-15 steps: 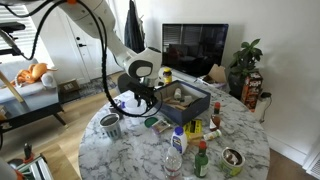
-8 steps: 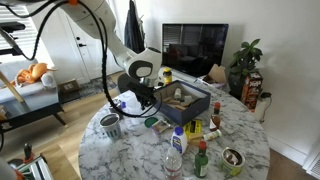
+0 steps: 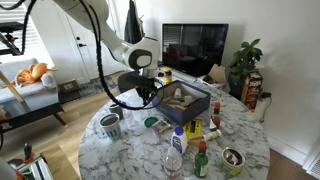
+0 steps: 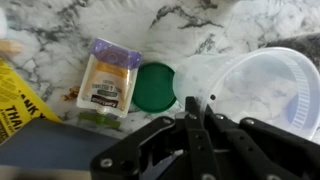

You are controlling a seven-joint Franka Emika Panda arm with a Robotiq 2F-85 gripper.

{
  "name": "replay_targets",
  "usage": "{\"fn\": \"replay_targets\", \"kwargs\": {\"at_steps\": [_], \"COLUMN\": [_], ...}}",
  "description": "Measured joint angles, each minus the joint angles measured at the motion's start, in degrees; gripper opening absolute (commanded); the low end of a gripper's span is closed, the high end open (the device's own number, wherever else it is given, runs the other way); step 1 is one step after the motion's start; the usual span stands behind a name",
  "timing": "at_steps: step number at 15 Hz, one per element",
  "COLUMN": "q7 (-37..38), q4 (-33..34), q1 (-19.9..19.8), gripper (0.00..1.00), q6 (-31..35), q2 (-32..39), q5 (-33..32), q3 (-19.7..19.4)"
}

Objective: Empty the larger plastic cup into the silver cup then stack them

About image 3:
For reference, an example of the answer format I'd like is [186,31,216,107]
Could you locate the white window blinds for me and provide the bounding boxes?
[0,0,38,57]

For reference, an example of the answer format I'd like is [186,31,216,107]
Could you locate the green round lid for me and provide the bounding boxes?
[143,116,160,129]

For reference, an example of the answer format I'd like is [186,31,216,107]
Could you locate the blue shoe box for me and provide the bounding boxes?
[152,79,212,127]

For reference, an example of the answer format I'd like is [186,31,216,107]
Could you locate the wooden block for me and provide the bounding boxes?
[187,133,204,146]

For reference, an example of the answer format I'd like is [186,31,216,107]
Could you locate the small plastic cup dark contents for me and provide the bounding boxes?
[108,102,124,120]

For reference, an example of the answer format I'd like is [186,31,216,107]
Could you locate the white purple sauce packet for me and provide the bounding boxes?
[151,118,172,134]

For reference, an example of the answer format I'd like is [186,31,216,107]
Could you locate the green tin can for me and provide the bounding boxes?
[219,147,246,178]

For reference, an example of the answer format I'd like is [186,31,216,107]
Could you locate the black power adapter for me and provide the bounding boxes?
[259,92,273,102]

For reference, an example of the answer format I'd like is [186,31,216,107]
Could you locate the green glass sauce bottle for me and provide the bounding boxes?
[193,140,210,179]

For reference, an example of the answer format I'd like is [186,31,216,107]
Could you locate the dark grey chair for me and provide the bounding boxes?
[117,70,143,95]

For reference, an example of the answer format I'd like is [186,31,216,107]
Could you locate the small cardboard floor box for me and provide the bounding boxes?
[58,79,81,94]

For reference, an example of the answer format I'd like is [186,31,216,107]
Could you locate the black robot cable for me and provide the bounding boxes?
[78,0,166,112]

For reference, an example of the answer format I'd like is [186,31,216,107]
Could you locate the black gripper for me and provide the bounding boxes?
[134,71,158,106]

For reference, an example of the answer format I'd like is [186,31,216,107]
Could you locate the clear plastic water bottle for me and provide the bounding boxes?
[163,146,184,180]

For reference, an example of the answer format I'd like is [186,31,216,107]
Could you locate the dark hanging coat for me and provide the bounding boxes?
[123,0,146,45]

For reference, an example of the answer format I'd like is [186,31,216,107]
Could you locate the yellow lid vitamin bottle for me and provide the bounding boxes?
[162,67,173,85]

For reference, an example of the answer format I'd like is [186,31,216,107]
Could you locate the silver metal cup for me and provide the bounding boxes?
[99,112,122,140]

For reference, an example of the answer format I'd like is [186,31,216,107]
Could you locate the white entry door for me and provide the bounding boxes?
[64,8,116,84]

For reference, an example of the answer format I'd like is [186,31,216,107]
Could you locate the black flat screen television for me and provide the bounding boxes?
[161,23,230,78]

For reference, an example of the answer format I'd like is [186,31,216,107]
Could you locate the green potted plant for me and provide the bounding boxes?
[228,38,264,99]

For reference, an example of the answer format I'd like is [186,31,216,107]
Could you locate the open brown cardboard box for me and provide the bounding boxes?
[196,63,228,88]

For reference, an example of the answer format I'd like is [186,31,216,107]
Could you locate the white television stand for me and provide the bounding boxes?
[157,65,231,91]

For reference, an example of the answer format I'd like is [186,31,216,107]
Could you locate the small white bottle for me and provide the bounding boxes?
[173,87,183,100]

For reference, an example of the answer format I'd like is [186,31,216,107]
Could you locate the red cap hot sauce bottle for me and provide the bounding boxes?
[209,101,222,132]

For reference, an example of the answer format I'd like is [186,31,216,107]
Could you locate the grey sofa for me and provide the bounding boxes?
[0,57,68,134]

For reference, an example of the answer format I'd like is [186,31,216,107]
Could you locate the orange stuffed toy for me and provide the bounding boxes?
[11,62,58,88]

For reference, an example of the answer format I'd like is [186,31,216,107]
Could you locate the orange Jenga game box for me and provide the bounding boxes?
[240,70,264,113]

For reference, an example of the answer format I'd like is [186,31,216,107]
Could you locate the white bottle blue cap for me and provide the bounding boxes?
[170,126,188,155]

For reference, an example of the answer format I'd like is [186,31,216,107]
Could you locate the dark patterned rug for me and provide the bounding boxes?
[77,74,118,98]

